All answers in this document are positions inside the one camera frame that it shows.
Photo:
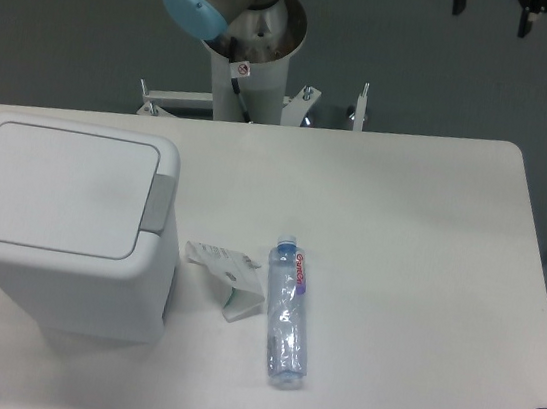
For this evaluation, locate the crumpled white paper packaging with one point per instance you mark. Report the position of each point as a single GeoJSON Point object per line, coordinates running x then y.
{"type": "Point", "coordinates": [233, 274]}

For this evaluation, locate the white push-button trash can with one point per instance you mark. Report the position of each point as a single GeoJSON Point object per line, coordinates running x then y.
{"type": "Point", "coordinates": [88, 235]}

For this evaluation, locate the clear plastic water bottle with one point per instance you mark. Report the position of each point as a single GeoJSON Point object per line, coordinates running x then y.
{"type": "Point", "coordinates": [287, 351]}

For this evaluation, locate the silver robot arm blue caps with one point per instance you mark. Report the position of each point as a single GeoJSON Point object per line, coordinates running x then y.
{"type": "Point", "coordinates": [257, 31]}

